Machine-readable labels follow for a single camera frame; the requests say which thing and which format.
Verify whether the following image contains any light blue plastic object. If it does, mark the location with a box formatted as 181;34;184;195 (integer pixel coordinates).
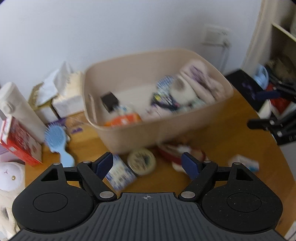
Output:
253;65;269;90

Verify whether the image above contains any blue white tissue pack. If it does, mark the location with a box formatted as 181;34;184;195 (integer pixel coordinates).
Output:
106;155;137;192

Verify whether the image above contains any white plush rabbit toy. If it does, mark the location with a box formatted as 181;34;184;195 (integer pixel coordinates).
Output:
170;75;197;105

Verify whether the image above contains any blue white small carton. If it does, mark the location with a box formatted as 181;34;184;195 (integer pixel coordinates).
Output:
228;154;259;173

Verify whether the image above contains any white power cable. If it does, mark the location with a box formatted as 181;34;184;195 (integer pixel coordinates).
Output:
219;43;231;75

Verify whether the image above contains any dark patterned snack packet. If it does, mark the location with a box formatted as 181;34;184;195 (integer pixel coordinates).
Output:
151;92;181;111

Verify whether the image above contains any red white snack box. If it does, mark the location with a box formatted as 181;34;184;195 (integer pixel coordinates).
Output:
1;116;43;166

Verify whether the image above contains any orange supplement bottle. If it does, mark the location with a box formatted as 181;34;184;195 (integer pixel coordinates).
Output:
104;113;142;126

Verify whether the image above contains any blue hairbrush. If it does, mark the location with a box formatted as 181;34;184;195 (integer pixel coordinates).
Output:
45;125;75;167

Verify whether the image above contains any blue patterned cloth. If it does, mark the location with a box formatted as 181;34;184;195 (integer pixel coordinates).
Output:
156;75;175;91

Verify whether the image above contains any beige plastic storage bin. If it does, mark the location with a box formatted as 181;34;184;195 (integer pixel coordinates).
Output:
82;49;233;154

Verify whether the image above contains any red fabric pouch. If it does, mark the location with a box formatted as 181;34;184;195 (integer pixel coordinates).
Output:
157;142;206;172

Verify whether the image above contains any beige cloth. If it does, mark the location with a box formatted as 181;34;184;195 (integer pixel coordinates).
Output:
180;59;226;104

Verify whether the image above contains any white plush doll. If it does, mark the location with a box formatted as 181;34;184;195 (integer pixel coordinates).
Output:
0;162;25;192

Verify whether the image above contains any white thermos bottle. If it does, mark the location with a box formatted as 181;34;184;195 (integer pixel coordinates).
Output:
1;82;46;144

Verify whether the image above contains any black small box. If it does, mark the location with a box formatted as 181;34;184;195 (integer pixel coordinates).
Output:
100;92;119;113

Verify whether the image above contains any round tin can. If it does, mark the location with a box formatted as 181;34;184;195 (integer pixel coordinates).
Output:
127;148;157;176

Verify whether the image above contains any white wall socket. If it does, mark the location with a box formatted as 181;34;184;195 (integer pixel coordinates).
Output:
201;24;231;47

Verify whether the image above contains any black tablet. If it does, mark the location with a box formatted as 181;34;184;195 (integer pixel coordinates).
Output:
225;69;265;112

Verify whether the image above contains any white tissue box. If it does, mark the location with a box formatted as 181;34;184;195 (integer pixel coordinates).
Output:
28;62;84;124

